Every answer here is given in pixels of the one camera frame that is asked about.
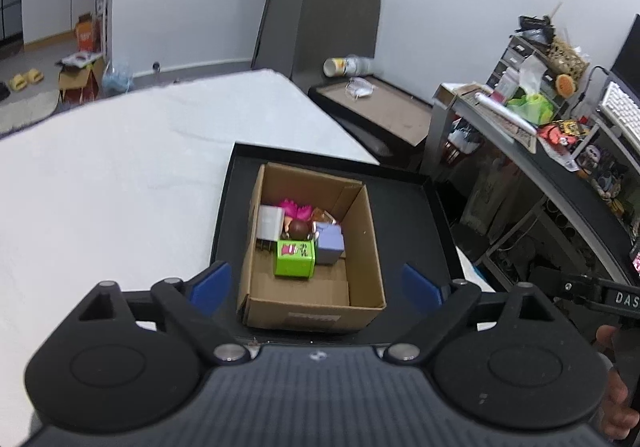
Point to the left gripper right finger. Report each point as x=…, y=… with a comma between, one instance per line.
x=425, y=296

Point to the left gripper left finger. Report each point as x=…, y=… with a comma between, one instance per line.
x=208, y=290

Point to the white charger adapter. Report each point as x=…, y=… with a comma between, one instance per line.
x=269, y=225

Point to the green tin box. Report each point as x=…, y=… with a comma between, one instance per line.
x=295, y=259

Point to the brown cardboard box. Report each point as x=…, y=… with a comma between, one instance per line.
x=343, y=297

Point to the purple figurine toy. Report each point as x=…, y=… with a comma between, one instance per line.
x=328, y=243

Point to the brown hair girl figurine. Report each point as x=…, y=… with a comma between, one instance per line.
x=296, y=229

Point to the pink dinosaur figurine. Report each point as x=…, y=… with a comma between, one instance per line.
x=295, y=211

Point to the orange glasses toy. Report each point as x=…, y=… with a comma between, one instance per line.
x=322, y=216

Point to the person right hand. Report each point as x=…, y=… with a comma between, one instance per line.
x=618, y=417

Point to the black shallow tray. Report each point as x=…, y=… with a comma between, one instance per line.
x=410, y=227

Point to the grey white desk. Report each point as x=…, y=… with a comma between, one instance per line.
x=577, y=201

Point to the white keyboard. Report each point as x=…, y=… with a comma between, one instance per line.
x=623, y=111

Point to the brown side tray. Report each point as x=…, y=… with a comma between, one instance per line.
x=390, y=123

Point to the stack of paper cups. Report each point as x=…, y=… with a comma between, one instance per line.
x=350, y=66

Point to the cardboard box on floor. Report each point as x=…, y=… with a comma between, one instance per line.
x=80, y=77

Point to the small drawer organizer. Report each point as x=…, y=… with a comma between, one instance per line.
x=514, y=55

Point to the yellow slipper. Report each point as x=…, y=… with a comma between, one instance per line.
x=34, y=76
x=18, y=83

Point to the orange box on floor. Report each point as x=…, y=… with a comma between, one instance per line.
x=86, y=33

